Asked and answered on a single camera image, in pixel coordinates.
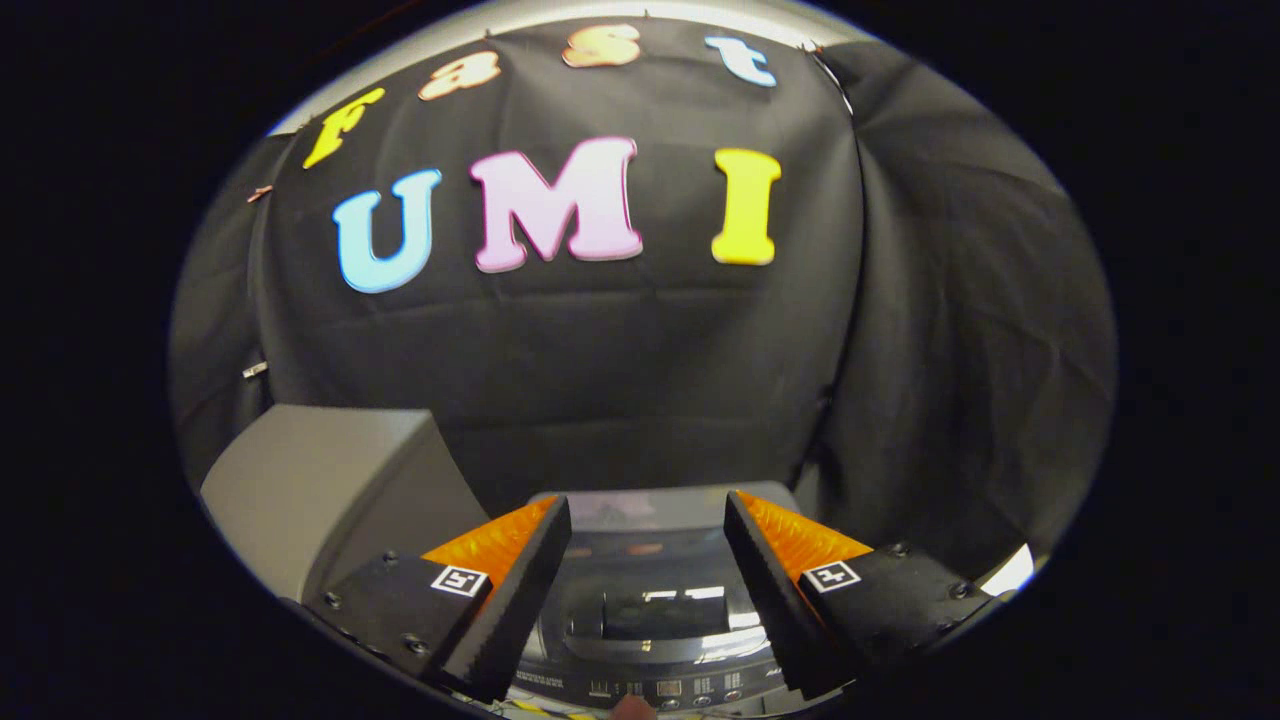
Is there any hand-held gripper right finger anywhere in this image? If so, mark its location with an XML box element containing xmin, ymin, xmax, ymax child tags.
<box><xmin>724</xmin><ymin>489</ymin><xmax>1002</xmax><ymax>702</ymax></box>

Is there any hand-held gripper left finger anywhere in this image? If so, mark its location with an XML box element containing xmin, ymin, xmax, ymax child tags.
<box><xmin>305</xmin><ymin>496</ymin><xmax>573</xmax><ymax>705</ymax></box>

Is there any black backdrop cloth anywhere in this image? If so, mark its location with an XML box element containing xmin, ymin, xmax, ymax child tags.
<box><xmin>168</xmin><ymin>18</ymin><xmax>1118</xmax><ymax>583</ymax></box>

